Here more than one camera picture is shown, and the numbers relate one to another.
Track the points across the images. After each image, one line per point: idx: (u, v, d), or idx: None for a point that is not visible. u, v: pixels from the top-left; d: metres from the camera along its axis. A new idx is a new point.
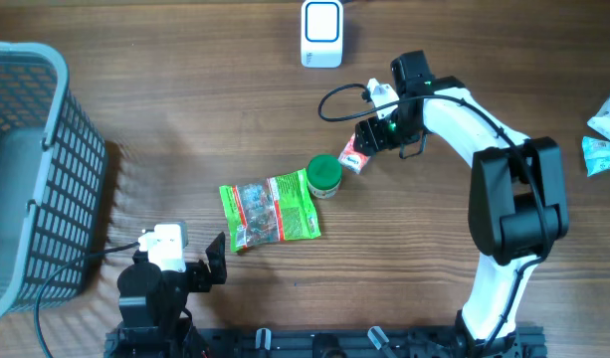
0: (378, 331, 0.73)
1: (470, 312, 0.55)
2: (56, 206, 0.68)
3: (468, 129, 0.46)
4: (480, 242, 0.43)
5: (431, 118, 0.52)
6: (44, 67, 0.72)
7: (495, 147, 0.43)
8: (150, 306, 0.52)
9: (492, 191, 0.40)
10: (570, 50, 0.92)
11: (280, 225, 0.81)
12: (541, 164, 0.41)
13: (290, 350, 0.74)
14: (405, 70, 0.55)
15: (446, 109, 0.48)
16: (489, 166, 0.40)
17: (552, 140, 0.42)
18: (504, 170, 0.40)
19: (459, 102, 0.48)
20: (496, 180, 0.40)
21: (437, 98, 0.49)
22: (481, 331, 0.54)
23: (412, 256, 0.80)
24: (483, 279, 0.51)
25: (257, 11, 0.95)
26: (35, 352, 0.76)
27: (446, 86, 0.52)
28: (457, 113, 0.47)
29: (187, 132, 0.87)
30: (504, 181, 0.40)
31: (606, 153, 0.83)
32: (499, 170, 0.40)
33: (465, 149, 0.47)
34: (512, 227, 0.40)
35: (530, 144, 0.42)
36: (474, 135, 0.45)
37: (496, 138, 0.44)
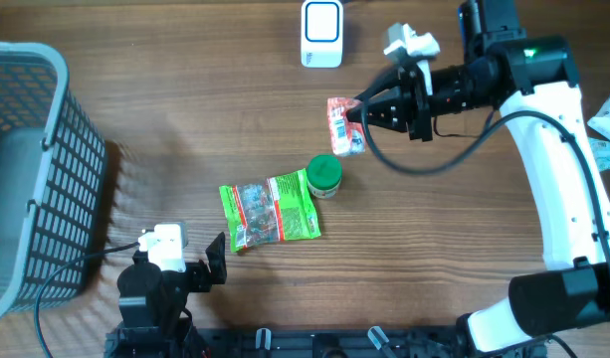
0: (379, 331, 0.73)
1: (480, 325, 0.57)
2: (56, 206, 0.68)
3: (567, 200, 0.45)
4: (522, 314, 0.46)
5: (523, 136, 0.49)
6: (44, 67, 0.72)
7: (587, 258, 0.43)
8: (150, 305, 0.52)
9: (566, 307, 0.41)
10: (571, 50, 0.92)
11: (280, 225, 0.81)
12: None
13: (290, 350, 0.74)
14: (489, 20, 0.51)
15: (548, 150, 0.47)
16: (575, 294, 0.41)
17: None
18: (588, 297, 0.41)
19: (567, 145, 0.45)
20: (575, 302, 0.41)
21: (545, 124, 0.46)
22: (486, 345, 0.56)
23: (412, 257, 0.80)
24: (498, 311, 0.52)
25: (257, 10, 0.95)
26: (36, 351, 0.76)
27: (551, 64, 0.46)
28: (562, 164, 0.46)
29: (187, 132, 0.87)
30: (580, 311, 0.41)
31: (606, 153, 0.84)
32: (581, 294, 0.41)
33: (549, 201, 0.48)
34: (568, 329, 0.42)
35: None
36: (569, 215, 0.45)
37: (593, 237, 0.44)
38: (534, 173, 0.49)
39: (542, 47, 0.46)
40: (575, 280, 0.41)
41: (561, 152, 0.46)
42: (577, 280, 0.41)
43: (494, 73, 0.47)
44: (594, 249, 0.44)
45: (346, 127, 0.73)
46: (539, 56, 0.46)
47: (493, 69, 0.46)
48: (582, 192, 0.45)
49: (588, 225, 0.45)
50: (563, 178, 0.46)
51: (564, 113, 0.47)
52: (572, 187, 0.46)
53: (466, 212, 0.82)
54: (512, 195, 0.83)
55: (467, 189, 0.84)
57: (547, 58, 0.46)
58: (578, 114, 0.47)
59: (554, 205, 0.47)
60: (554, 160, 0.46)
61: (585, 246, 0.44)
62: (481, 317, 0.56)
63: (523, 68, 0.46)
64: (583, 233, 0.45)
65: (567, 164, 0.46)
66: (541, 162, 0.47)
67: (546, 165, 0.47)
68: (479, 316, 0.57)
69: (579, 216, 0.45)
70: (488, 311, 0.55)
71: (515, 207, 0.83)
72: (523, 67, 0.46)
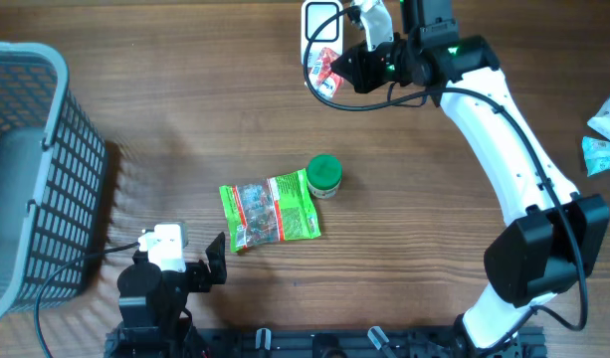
0: (379, 331, 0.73)
1: (473, 321, 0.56)
2: (56, 205, 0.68)
3: (507, 157, 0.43)
4: (498, 281, 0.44)
5: (456, 112, 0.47)
6: (44, 67, 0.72)
7: (536, 207, 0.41)
8: (150, 306, 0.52)
9: (530, 256, 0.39)
10: (570, 50, 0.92)
11: (280, 225, 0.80)
12: (589, 231, 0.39)
13: (290, 350, 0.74)
14: (420, 13, 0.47)
15: (480, 114, 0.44)
16: (534, 240, 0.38)
17: (599, 197, 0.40)
18: (549, 243, 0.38)
19: (496, 109, 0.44)
20: (538, 247, 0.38)
21: (470, 95, 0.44)
22: (484, 341, 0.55)
23: (412, 257, 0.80)
24: (489, 302, 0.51)
25: (257, 10, 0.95)
26: (35, 351, 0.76)
27: (475, 58, 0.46)
28: (498, 126, 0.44)
29: (187, 132, 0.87)
30: (542, 251, 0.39)
31: (606, 153, 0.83)
32: (540, 241, 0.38)
33: (493, 169, 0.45)
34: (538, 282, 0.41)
35: (576, 203, 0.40)
36: (512, 173, 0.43)
37: (540, 188, 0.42)
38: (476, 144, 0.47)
39: (463, 44, 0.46)
40: (533, 226, 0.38)
41: (493, 118, 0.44)
42: (533, 225, 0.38)
43: (428, 75, 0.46)
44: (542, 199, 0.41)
45: (321, 72, 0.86)
46: (462, 54, 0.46)
47: (426, 72, 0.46)
48: (519, 148, 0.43)
49: (531, 179, 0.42)
50: (500, 138, 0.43)
51: (491, 89, 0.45)
52: (510, 145, 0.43)
53: (466, 211, 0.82)
54: None
55: (467, 189, 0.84)
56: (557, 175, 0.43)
57: (470, 59, 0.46)
58: (504, 89, 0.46)
59: (498, 169, 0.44)
60: (488, 123, 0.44)
61: (532, 198, 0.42)
62: (473, 316, 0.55)
63: (453, 66, 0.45)
64: (530, 187, 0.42)
65: (500, 123, 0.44)
66: (479, 129, 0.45)
67: (482, 132, 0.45)
68: (472, 313, 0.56)
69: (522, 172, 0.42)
70: (479, 307, 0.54)
71: None
72: (451, 65, 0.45)
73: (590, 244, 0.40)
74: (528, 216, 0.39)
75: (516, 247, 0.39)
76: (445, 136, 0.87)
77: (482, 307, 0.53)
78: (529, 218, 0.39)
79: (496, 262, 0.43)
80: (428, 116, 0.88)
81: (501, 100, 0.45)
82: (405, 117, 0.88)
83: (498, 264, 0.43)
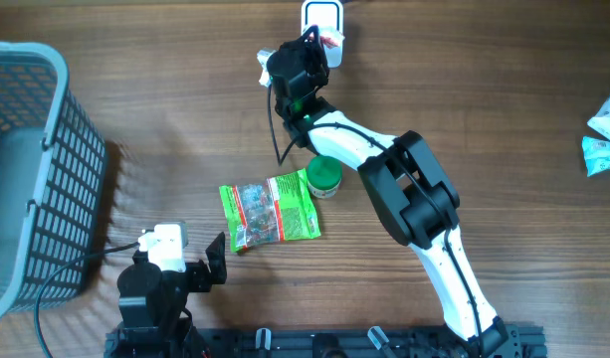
0: (379, 331, 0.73)
1: (450, 316, 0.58)
2: (56, 205, 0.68)
3: (349, 145, 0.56)
4: (397, 234, 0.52)
5: (319, 143, 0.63)
6: (44, 67, 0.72)
7: (375, 156, 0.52)
8: (150, 305, 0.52)
9: (381, 189, 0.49)
10: (570, 50, 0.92)
11: (280, 225, 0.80)
12: (417, 158, 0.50)
13: (290, 350, 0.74)
14: (291, 96, 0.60)
15: (326, 134, 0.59)
16: (371, 175, 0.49)
17: (417, 133, 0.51)
18: (385, 174, 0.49)
19: (335, 126, 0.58)
20: (380, 182, 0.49)
21: (316, 127, 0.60)
22: (468, 327, 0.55)
23: (412, 257, 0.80)
24: (434, 276, 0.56)
25: (257, 10, 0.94)
26: (35, 351, 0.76)
27: (323, 113, 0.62)
28: (339, 134, 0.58)
29: (187, 132, 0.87)
30: (387, 184, 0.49)
31: (606, 153, 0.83)
32: (379, 175, 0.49)
33: (351, 161, 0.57)
34: (412, 215, 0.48)
35: (398, 142, 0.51)
36: (355, 150, 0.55)
37: (371, 146, 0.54)
38: (342, 154, 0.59)
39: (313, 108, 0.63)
40: (373, 168, 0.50)
41: (335, 132, 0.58)
42: (370, 168, 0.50)
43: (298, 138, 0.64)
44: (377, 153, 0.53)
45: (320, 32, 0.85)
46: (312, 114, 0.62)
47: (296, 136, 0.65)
48: (354, 135, 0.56)
49: (367, 147, 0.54)
50: (342, 138, 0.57)
51: (331, 117, 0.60)
52: (349, 139, 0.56)
53: (466, 211, 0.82)
54: (513, 195, 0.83)
55: (467, 189, 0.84)
56: (385, 138, 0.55)
57: (318, 115, 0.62)
58: (341, 115, 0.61)
59: (352, 158, 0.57)
60: (332, 134, 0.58)
61: (368, 154, 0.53)
62: (447, 312, 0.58)
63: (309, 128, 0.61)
64: (366, 151, 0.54)
65: (339, 130, 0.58)
66: (331, 144, 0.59)
67: (332, 144, 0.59)
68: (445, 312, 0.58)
69: (360, 146, 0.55)
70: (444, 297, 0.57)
71: (514, 208, 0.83)
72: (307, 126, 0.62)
73: (428, 169, 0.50)
74: (367, 163, 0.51)
75: (372, 192, 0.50)
76: (445, 136, 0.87)
77: (442, 294, 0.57)
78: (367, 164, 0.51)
79: (388, 221, 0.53)
80: (429, 117, 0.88)
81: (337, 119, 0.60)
82: (404, 117, 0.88)
83: (386, 219, 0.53)
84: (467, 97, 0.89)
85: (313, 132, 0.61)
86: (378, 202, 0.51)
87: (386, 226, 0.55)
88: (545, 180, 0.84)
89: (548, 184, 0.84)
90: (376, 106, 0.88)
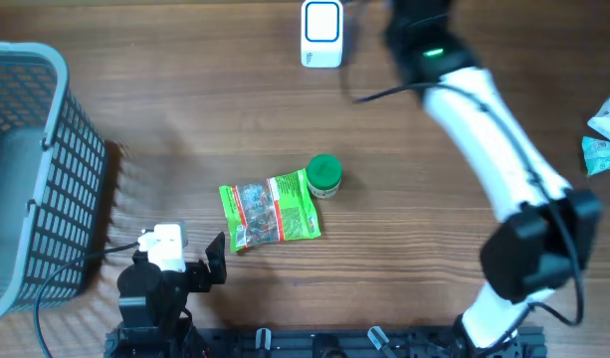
0: (379, 331, 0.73)
1: (471, 319, 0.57)
2: (56, 205, 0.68)
3: (497, 155, 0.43)
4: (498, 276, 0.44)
5: (438, 106, 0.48)
6: (44, 67, 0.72)
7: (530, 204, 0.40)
8: (150, 305, 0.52)
9: (522, 250, 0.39)
10: (570, 50, 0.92)
11: (280, 225, 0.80)
12: (582, 229, 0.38)
13: (290, 350, 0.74)
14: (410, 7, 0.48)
15: (462, 110, 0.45)
16: (524, 234, 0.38)
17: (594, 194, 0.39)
18: (541, 235, 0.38)
19: (482, 107, 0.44)
20: (528, 243, 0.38)
21: (447, 89, 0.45)
22: (486, 340, 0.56)
23: (412, 257, 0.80)
24: (490, 302, 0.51)
25: (257, 10, 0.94)
26: (35, 351, 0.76)
27: (457, 61, 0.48)
28: (479, 122, 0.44)
29: (187, 132, 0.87)
30: (533, 246, 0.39)
31: (606, 153, 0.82)
32: (535, 235, 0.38)
33: (481, 166, 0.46)
34: (537, 283, 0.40)
35: (568, 199, 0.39)
36: (502, 171, 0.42)
37: (529, 183, 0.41)
38: (464, 142, 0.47)
39: (447, 48, 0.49)
40: (523, 222, 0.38)
41: (477, 116, 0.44)
42: (527, 222, 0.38)
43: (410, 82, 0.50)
44: (532, 194, 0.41)
45: None
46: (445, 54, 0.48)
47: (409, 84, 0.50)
48: (504, 140, 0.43)
49: (522, 175, 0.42)
50: (484, 131, 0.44)
51: (473, 89, 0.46)
52: (496, 143, 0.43)
53: (466, 211, 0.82)
54: None
55: (467, 189, 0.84)
56: (544, 170, 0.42)
57: (449, 62, 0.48)
58: (485, 86, 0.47)
59: (490, 171, 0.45)
60: (471, 116, 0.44)
61: (522, 194, 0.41)
62: (472, 315, 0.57)
63: (435, 66, 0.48)
64: (517, 182, 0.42)
65: (481, 115, 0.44)
66: (457, 119, 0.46)
67: (463, 125, 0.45)
68: (470, 313, 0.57)
69: (512, 170, 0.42)
70: (478, 303, 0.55)
71: None
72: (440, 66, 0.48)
73: (585, 241, 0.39)
74: (523, 212, 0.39)
75: (508, 240, 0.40)
76: (445, 136, 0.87)
77: (481, 305, 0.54)
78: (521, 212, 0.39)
79: (495, 259, 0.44)
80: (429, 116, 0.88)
81: (485, 98, 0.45)
82: (404, 117, 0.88)
83: (496, 257, 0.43)
84: None
85: (441, 93, 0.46)
86: (507, 248, 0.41)
87: (482, 252, 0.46)
88: None
89: None
90: (376, 106, 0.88)
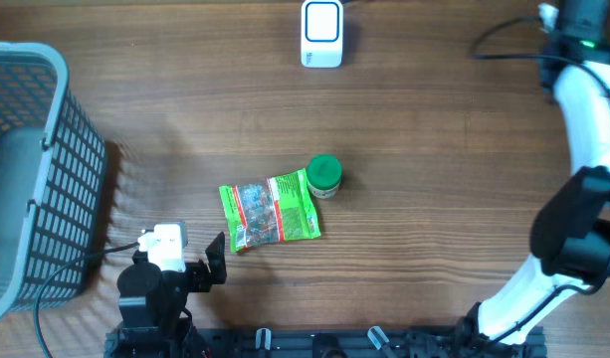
0: (379, 331, 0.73)
1: (491, 307, 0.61)
2: (56, 205, 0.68)
3: (604, 127, 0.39)
4: (542, 237, 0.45)
5: (565, 88, 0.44)
6: (44, 67, 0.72)
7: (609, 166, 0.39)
8: (150, 305, 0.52)
9: (577, 205, 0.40)
10: None
11: (280, 225, 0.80)
12: None
13: (291, 350, 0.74)
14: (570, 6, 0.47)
15: (587, 90, 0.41)
16: (586, 184, 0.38)
17: None
18: (602, 196, 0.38)
19: (605, 90, 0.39)
20: (587, 198, 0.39)
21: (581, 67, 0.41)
22: (494, 327, 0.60)
23: (412, 257, 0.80)
24: (516, 283, 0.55)
25: (257, 10, 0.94)
26: (35, 351, 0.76)
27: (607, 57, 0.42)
28: (598, 105, 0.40)
29: (188, 132, 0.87)
30: (592, 207, 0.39)
31: None
32: (598, 193, 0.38)
33: (581, 151, 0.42)
34: (575, 249, 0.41)
35: None
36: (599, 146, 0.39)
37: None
38: (573, 123, 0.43)
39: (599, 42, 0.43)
40: (597, 177, 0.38)
41: (599, 100, 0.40)
42: (596, 175, 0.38)
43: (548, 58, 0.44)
44: None
45: None
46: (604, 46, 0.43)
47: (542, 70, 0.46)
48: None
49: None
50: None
51: None
52: (607, 126, 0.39)
53: (466, 211, 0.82)
54: (513, 195, 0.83)
55: (467, 189, 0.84)
56: None
57: (600, 54, 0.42)
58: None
59: (586, 148, 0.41)
60: (594, 99, 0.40)
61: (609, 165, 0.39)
62: (493, 302, 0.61)
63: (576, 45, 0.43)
64: (608, 160, 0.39)
65: (603, 99, 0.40)
66: (578, 99, 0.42)
67: (582, 108, 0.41)
68: (491, 302, 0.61)
69: (608, 148, 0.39)
70: (506, 290, 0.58)
71: (514, 208, 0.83)
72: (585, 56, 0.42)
73: None
74: (599, 166, 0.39)
75: (569, 192, 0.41)
76: (445, 136, 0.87)
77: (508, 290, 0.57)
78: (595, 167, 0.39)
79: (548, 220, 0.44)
80: (429, 117, 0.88)
81: None
82: (404, 118, 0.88)
83: (550, 217, 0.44)
84: (467, 97, 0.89)
85: (575, 68, 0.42)
86: (564, 204, 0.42)
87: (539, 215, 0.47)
88: (545, 180, 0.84)
89: (548, 184, 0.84)
90: (376, 107, 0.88)
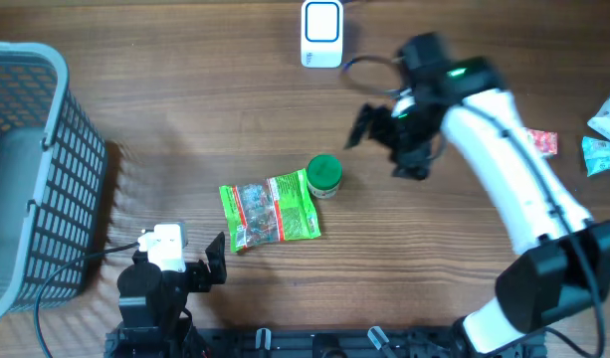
0: (378, 331, 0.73)
1: (474, 325, 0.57)
2: (56, 206, 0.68)
3: (516, 186, 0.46)
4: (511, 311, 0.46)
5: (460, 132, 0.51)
6: (44, 67, 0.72)
7: (550, 246, 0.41)
8: (151, 305, 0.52)
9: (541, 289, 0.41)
10: (571, 50, 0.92)
11: (280, 225, 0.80)
12: (604, 260, 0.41)
13: (290, 350, 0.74)
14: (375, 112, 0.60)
15: (487, 139, 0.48)
16: (547, 271, 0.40)
17: None
18: (562, 269, 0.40)
19: (504, 134, 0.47)
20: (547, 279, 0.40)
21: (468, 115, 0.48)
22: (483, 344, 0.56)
23: (411, 257, 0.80)
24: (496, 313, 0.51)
25: (257, 10, 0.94)
26: (35, 351, 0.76)
27: (481, 81, 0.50)
28: (501, 148, 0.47)
29: (187, 132, 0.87)
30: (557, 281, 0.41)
31: (606, 153, 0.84)
32: (555, 268, 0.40)
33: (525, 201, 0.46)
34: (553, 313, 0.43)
35: (589, 231, 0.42)
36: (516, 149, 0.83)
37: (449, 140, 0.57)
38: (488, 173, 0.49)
39: (467, 67, 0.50)
40: (541, 258, 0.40)
41: (503, 145, 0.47)
42: (546, 260, 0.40)
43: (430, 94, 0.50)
44: (554, 226, 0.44)
45: None
46: (466, 75, 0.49)
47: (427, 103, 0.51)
48: (524, 167, 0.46)
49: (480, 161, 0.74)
50: (504, 158, 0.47)
51: (498, 112, 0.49)
52: (518, 174, 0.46)
53: (466, 210, 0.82)
54: None
55: (467, 189, 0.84)
56: (566, 200, 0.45)
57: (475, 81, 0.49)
58: (508, 108, 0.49)
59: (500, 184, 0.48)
60: (493, 144, 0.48)
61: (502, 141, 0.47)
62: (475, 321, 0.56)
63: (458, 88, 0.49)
64: (498, 142, 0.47)
65: (507, 142, 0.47)
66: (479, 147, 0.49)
67: (487, 154, 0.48)
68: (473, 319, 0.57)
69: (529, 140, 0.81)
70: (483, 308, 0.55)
71: None
72: (460, 91, 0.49)
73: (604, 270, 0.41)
74: (543, 250, 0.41)
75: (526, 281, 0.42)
76: None
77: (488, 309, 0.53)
78: (540, 250, 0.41)
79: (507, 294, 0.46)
80: None
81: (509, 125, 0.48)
82: None
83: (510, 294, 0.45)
84: None
85: (461, 113, 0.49)
86: (523, 289, 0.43)
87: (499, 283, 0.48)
88: None
89: None
90: None
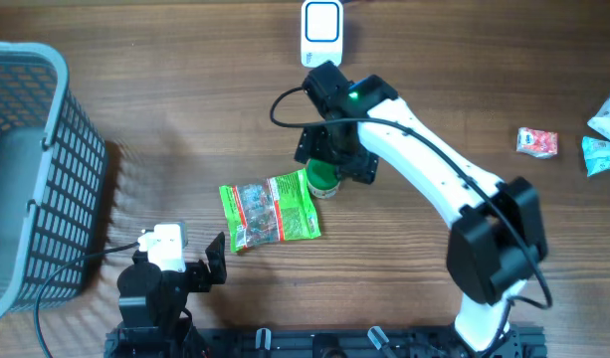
0: (378, 331, 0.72)
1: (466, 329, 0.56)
2: (56, 205, 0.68)
3: (428, 172, 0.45)
4: (469, 287, 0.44)
5: (372, 144, 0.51)
6: (44, 67, 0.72)
7: (470, 211, 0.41)
8: (150, 305, 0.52)
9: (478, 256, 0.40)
10: (571, 50, 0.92)
11: (280, 225, 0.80)
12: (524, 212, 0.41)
13: (291, 350, 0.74)
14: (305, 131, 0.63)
15: (389, 138, 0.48)
16: (475, 236, 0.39)
17: (523, 182, 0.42)
18: (488, 232, 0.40)
19: (405, 132, 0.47)
20: (478, 245, 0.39)
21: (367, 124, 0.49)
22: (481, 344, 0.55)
23: (411, 257, 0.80)
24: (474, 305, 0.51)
25: (257, 10, 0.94)
26: (35, 351, 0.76)
27: (378, 96, 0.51)
28: (411, 144, 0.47)
29: (188, 132, 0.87)
30: (490, 247, 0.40)
31: (606, 153, 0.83)
32: (482, 232, 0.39)
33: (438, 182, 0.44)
34: (501, 277, 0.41)
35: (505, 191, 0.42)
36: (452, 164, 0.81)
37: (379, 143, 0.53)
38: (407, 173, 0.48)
39: (363, 89, 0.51)
40: (467, 226, 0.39)
41: (407, 141, 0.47)
42: (470, 226, 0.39)
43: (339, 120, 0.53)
44: (471, 197, 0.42)
45: None
46: (363, 95, 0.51)
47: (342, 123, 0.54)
48: (432, 155, 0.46)
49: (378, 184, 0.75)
50: (411, 152, 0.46)
51: (396, 116, 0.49)
52: (427, 158, 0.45)
53: None
54: None
55: None
56: (477, 171, 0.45)
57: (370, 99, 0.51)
58: (406, 111, 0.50)
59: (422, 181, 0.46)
60: (401, 143, 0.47)
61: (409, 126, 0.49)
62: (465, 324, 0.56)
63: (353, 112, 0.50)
64: (399, 139, 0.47)
65: (409, 138, 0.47)
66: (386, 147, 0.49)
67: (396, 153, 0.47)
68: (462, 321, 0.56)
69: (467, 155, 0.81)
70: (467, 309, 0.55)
71: None
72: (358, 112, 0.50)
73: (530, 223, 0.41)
74: (466, 217, 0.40)
75: (463, 253, 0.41)
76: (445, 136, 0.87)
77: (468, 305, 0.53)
78: (463, 217, 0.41)
79: (456, 272, 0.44)
80: (429, 116, 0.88)
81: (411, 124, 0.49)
82: None
83: (460, 271, 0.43)
84: (467, 97, 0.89)
85: (367, 126, 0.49)
86: (463, 262, 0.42)
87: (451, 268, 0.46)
88: (545, 180, 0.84)
89: (548, 184, 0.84)
90: None
